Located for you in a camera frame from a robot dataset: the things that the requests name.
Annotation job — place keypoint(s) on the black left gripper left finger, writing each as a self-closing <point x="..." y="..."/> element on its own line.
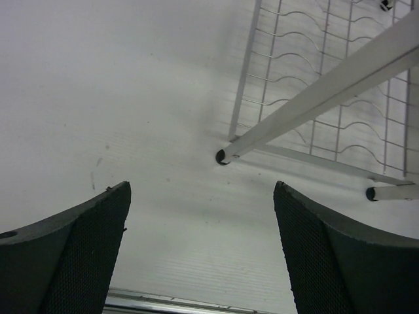
<point x="64" y="263"/>

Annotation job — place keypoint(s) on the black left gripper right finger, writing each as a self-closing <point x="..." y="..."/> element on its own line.
<point x="339" y="265"/>

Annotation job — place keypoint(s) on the stainless steel dish rack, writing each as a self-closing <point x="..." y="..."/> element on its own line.
<point x="387" y="55"/>

